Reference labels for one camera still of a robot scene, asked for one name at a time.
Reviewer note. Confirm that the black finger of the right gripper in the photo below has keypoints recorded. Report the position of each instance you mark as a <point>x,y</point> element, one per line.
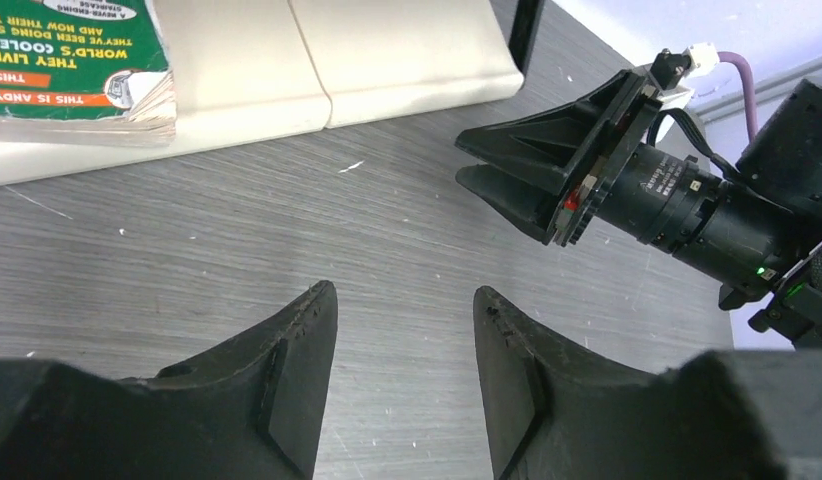
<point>527,207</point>

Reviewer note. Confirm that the dark green spine book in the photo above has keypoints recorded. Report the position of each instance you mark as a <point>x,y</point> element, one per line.
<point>85,72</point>

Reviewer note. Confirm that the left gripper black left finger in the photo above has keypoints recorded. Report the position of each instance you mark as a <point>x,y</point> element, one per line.
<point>250,407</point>

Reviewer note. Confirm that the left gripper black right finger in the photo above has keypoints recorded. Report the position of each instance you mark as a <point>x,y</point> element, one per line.
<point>556,410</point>

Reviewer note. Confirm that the cream three-tier shelf rack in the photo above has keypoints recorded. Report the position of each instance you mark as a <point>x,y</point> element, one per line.
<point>249,71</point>

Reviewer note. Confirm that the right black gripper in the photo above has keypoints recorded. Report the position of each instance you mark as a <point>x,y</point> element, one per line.
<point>747,225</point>

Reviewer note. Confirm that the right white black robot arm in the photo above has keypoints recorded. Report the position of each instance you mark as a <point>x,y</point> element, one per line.
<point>794,309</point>

